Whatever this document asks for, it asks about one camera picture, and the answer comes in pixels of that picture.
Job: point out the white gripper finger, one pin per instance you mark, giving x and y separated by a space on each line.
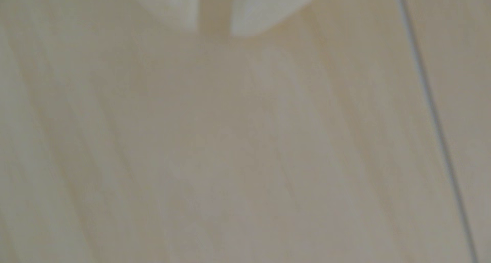
168 4
268 6

